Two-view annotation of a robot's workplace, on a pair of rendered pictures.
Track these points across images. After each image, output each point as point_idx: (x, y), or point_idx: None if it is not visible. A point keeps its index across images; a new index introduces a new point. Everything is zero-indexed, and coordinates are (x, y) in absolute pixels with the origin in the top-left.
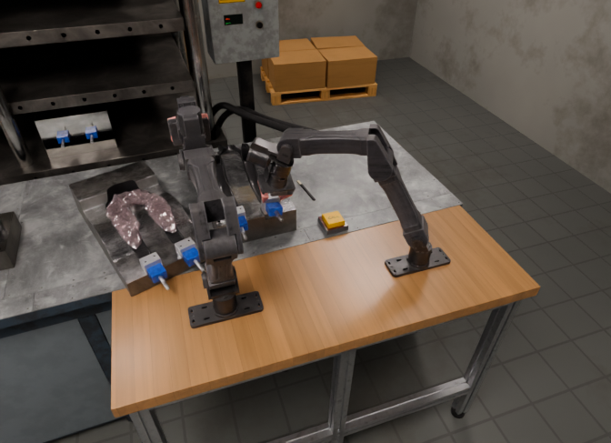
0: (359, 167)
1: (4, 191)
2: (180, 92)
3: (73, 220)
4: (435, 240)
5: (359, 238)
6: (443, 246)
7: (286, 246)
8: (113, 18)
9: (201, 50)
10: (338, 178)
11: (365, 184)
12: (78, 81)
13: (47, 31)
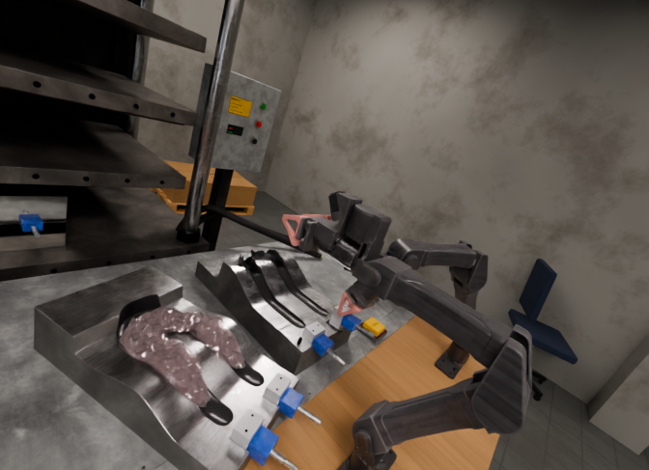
0: (346, 274)
1: None
2: (169, 188)
3: (28, 370)
4: (443, 337)
5: (399, 343)
6: (451, 341)
7: (352, 362)
8: (110, 89)
9: (212, 150)
10: (339, 284)
11: None
12: (17, 151)
13: (10, 70)
